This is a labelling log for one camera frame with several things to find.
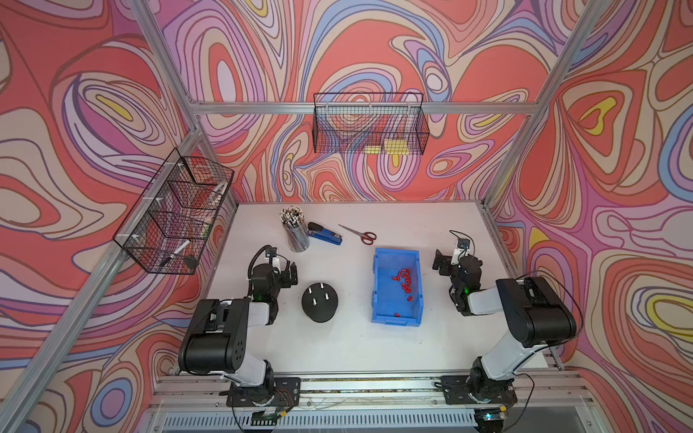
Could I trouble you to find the blue plastic bin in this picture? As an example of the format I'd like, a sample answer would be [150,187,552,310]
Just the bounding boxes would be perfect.
[372,248,424,328]

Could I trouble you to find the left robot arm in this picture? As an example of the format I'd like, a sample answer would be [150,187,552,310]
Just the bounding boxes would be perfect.
[178,245,301,411]

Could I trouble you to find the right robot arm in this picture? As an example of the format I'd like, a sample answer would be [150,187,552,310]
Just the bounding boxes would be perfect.
[432,229,579,403]

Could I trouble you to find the black round screw base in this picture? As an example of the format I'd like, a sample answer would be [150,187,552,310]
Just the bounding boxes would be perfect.
[301,283,339,323]

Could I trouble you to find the metal pen cup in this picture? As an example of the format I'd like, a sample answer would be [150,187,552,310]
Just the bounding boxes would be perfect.
[280,206,310,253]

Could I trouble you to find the blue black stapler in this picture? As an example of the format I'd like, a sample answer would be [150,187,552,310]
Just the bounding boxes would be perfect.
[307,222,343,245]

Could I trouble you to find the white marker in basket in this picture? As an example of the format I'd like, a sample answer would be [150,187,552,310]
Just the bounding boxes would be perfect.
[159,239,191,267]

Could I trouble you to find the yellow sticky note pad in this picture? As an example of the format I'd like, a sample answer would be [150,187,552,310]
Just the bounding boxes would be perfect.
[383,139,410,155]

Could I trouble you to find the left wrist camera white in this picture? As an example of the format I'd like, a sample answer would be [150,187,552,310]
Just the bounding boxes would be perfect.
[270,256,283,271]

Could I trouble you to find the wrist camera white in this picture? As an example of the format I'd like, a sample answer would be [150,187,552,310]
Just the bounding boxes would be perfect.
[270,256,283,271]
[457,237,471,255]

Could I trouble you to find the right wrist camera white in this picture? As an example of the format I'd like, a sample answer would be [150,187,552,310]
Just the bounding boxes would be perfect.
[457,237,471,255]

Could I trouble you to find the red handled scissors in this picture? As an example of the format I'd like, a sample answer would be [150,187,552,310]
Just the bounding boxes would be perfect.
[339,225,377,245]

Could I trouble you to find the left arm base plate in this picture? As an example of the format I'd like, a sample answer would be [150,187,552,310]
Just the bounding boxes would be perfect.
[227,377,301,409]

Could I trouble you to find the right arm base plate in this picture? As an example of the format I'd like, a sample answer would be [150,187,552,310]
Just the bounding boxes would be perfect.
[433,375,518,406]

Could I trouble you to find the black wire basket left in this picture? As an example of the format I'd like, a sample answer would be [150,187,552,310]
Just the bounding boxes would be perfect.
[113,149,235,275]

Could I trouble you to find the black wire basket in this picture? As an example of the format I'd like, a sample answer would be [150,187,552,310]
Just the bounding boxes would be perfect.
[113,149,235,275]
[312,90,430,155]

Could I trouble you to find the black wire basket back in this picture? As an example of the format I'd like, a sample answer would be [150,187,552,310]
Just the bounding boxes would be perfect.
[312,90,430,155]

